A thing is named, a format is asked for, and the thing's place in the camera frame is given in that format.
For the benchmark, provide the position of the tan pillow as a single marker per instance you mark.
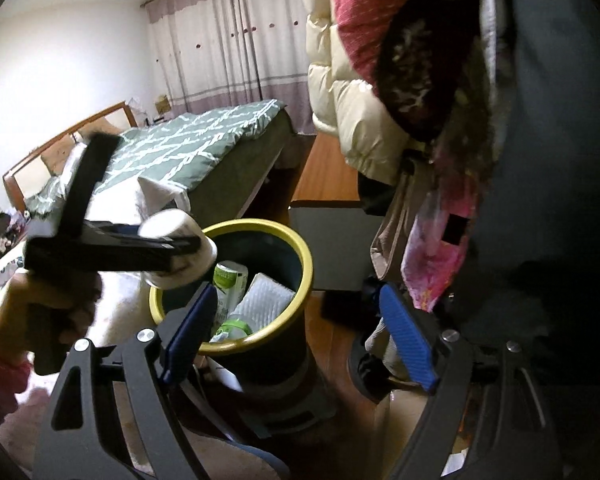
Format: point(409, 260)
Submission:
point(54, 164)

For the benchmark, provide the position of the red dotted quilted jacket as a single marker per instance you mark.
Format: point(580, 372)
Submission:
point(370, 35)

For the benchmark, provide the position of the green patterned quilt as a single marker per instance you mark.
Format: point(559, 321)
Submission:
point(190, 135)

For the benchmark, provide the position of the dark floral garment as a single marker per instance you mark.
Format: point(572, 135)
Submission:
point(420, 75)

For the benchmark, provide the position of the person's left forearm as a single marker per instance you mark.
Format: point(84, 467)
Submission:
point(0, 380)

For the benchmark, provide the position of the cream down jacket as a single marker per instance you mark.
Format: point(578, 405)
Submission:
point(340, 100)

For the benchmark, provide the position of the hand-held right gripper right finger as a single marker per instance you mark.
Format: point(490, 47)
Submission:
point(407, 340)

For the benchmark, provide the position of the person's left hand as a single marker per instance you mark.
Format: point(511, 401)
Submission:
point(10, 310)

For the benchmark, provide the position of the white and purple curtain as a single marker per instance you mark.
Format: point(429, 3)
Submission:
point(220, 35)

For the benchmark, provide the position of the green and white carton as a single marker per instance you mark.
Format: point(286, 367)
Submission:
point(230, 280)

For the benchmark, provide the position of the yellow rimmed blue trash bin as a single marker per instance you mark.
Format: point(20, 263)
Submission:
point(275, 365)

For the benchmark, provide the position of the tan cardboard box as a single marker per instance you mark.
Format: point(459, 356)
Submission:
point(405, 425)

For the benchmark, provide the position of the clear bottle with green label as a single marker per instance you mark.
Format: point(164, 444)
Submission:
point(232, 327)

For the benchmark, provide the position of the white blanket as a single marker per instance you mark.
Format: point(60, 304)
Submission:
point(160, 197)

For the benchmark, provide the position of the small cardboard box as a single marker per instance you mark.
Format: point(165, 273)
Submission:
point(162, 104)

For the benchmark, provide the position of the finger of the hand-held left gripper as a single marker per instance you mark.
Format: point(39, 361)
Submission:
point(87, 180)
point(140, 250)

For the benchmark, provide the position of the dark grey coat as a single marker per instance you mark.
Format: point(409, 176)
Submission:
point(555, 160)

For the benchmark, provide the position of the dark patterned clutter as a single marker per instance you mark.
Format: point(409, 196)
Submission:
point(0, 240)

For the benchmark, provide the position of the white quilted paper pack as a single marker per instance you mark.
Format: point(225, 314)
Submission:
point(265, 300)

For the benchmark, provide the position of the beige handbag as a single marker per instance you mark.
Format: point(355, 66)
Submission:
point(395, 245)

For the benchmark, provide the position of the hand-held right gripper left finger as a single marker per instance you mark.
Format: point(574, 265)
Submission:
point(190, 330)

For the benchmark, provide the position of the white plastic bag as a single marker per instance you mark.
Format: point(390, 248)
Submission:
point(137, 110)

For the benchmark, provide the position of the wooden bed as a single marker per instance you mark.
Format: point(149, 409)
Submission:
point(240, 170)

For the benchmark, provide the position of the wooden topped white desk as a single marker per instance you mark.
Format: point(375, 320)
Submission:
point(325, 175)

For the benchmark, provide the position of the pink floral cloth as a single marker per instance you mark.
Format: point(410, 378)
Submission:
point(435, 260)

